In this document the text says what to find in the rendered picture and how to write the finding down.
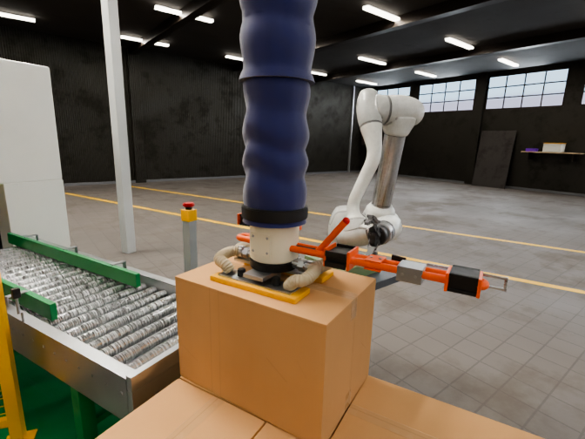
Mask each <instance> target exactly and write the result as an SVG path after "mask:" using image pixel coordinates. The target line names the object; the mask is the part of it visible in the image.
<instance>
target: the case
mask: <svg viewBox="0 0 585 439"><path fill-rule="evenodd" d="M330 270H333V276H332V277H330V278H329V279H328V280H326V281H325V282H323V283H318V282H315V281H314V282H313V283H311V284H310V285H307V288H310V293H309V294H308V295H307V296H305V297H304V298H303V299H301V300H300V301H298V302H297V303H296V304H292V303H288V302H285V301H280V300H276V299H274V298H270V297H267V296H264V295H261V294H255V293H253V292H249V291H246V290H243V289H240V288H236V287H231V286H228V285H225V284H222V283H218V282H216V281H213V280H210V276H211V275H212V274H215V273H217V272H219V271H222V269H221V268H220V267H218V266H217V265H216V264H215V262H211V263H209V264H206V265H203V266H202V267H198V268H195V269H192V270H191V271H188V272H185V273H183V274H179V275H177V276H175V285H176V302H177V318H178V351H179V367H180V375H182V376H183V377H184V378H186V379H188V380H190V381H192V382H195V383H197V384H198V385H199V386H201V387H203V388H206V389H208V390H210V391H211V392H213V393H214V394H216V395H219V396H221V397H223V398H224V399H226V400H227V401H229V402H232V403H234V404H236V405H238V406H239V407H241V408H242V409H245V410H247V411H249V412H251V413H252V414H254V415H256V416H258V417H260V418H262V419H264V420H265V421H267V422H269V423H271V424H273V425H275V426H277V427H278V428H280V429H283V430H284V431H286V432H288V433H290V434H292V435H293V436H296V437H298V438H299V439H327V438H328V437H329V436H330V435H331V433H332V431H333V429H334V428H335V426H336V425H337V423H338V422H339V420H340V418H341V417H342V416H343V414H344V413H345V411H346V409H347V408H348V406H349V404H350V403H351V401H352V400H353V398H354V397H355V396H356V394H357V392H358V391H359V389H360V387H361V386H362V384H363V383H364V381H365V380H366V378H367V377H368V371H369V360H370V349H371V339H372V327H373V307H374V296H375V285H376V279H375V278H371V277H367V276H363V275H359V274H352V273H349V272H344V271H340V270H337V269H330Z"/></svg>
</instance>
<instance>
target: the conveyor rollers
mask: <svg viewBox="0 0 585 439"><path fill-rule="evenodd" d="M0 274H1V277H2V278H4V279H6V280H8V281H10V282H13V283H15V284H17V285H18V286H20V287H24V288H26V289H28V290H30V291H31V292H33V293H36V294H39V295H41V296H43V297H44V298H47V299H49V300H51V301H54V302H56V304H57V317H58V318H57V319H55V320H54V321H51V320H49V319H47V318H45V317H43V316H42V315H40V314H37V313H35V312H33V311H31V310H29V309H28V308H27V307H24V306H22V305H20V304H19V307H20V309H21V310H23V311H24V312H26V313H28V314H31V315H33V316H34V317H36V318H38V319H39V320H41V321H44V322H46V323H48V324H50V325H51V326H53V327H54V328H57V329H59V330H61V331H63V332H65V333H66V334H68V335H70V336H72V337H74V338H76V339H78V340H80V341H82V342H83V343H85V344H87V345H89V346H91V347H93V348H95V349H97V350H99V351H100V352H102V353H104V354H106V355H109V356H110V357H112V356H114V355H115V356H114V357H112V358H114V359H116V360H117V361H120V362H122V363H123V364H126V363H128V362H129V361H132V360H134V359H135V358H137V357H138V358H137V359H136V360H134V361H132V362H130V363H128V364H127V366H129V367H131V368H133V369H137V368H139V367H141V366H142V365H144V364H146V363H147V362H148V361H150V360H152V359H153V358H155V357H157V356H158V355H161V354H162V353H164V351H166V350H168V349H169V348H172V347H173V346H175V345H177V344H178V335H176V334H177V333H178V323H177V321H178V318H177V302H176V294H170V295H168V296H167V292H166V291H165V290H161V291H159V292H157V289H156V288H155V287H149V288H147V286H146V285H145V284H144V283H141V287H133V286H130V285H127V284H124V283H122V282H119V281H116V280H113V279H110V278H107V277H104V276H102V275H99V274H95V273H93V272H90V271H87V270H84V269H82V268H80V267H75V266H73V265H70V264H67V263H64V262H62V261H60V260H55V259H52V258H50V257H47V256H45V255H42V254H40V253H35V252H32V251H30V250H28V249H25V248H22V247H18V246H15V247H7V248H3V249H0ZM175 322H176V323H175ZM173 323H174V324H173ZM161 330H162V331H161ZM159 331H160V332H159ZM174 335H176V336H174ZM173 336H174V337H173ZM148 337H149V338H148ZM172 337H173V338H172ZM146 338H147V339H146ZM170 338H171V339H170ZM168 339H170V340H169V341H166V340H168ZM164 341H165V342H164ZM162 342H164V343H163V344H161V343H162ZM135 344H136V345H135ZM159 344H161V345H159ZM133 345H134V346H133ZM157 345H159V346H158V347H156V346H157ZM155 347H156V348H155ZM127 348H128V349H127ZM152 348H153V350H151V351H149V350H150V349H152ZM123 351H124V352H123ZM147 351H149V352H148V353H146V354H145V352H147ZM121 352H122V353H121ZM143 354H144V355H143ZM140 355H142V356H140ZM139 356H140V357H139Z"/></svg>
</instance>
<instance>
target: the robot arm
mask: <svg viewBox="0 0 585 439"><path fill-rule="evenodd" d="M356 112H357V119H358V123H359V126H360V131H361V134H362V136H363V139H364V141H365V144H366V150H367V154H366V161H365V164H364V165H363V167H362V169H361V171H360V175H359V177H358V178H357V180H356V183H355V185H354V187H353V190H352V192H351V194H350V196H349V199H348V202H347V206H337V207H336V208H335V209H334V210H333V212H332V215H331V217H330V220H329V225H328V235H329V234H330V233H331V231H332V230H333V229H334V228H335V227H336V226H337V225H338V224H339V223H340V222H341V221H342V220H343V219H344V218H345V217H348V218H349V219H350V223H349V224H348V225H347V226H346V227H345V228H344V229H343V230H342V231H341V232H340V234H339V235H338V236H337V237H336V238H335V239H334V240H333V241H332V242H331V243H330V245H331V244H332V243H334V242H336V246H337V243H340V244H344V245H349V246H354V247H363V246H367V251H366V255H368V256H369V255H370V254H374V255H377V254H378V252H376V250H377V247H378V246H380V245H385V244H386V243H387V242H389V241H392V240H395V239H396V238H397V237H398V236H399V235H400V233H401V231H402V227H403V226H402V224H401V220H400V218H399V217H398V215H397V214H396V213H395V210H394V208H393V206H392V205H391V204H392V199H393V192H394V188H395V183H396V179H397V175H398V171H399V167H400V160H401V155H402V151H403V147H404V143H405V138H406V136H407V135H408V134H409V133H410V131H411V130H412V129H413V127H414V126H415V125H417V124H418V123H419V122H420V121H421V120H422V119H423V117H424V113H425V108H424V105H423V104H422V103H421V102H420V101H419V100H418V99H416V98H412V97H409V96H407V95H397V94H391V95H383V94H378V92H377V91H376V90H375V89H372V88H366V89H364V90H362V91H361V92H360V94H359V96H358V99H357V105H356ZM382 127H383V132H384V133H385V135H384V139H383V144H382ZM378 166H379V167H378ZM377 167H378V172H377V177H376V182H375V187H374V191H373V200H372V202H370V203H369V204H368V205H367V206H366V209H365V211H364V212H363V213H360V201H361V199H362V197H363V195H364V193H365V191H366V189H367V187H368V185H369V183H370V181H371V179H372V177H373V175H374V173H375V171H376V170H377Z"/></svg>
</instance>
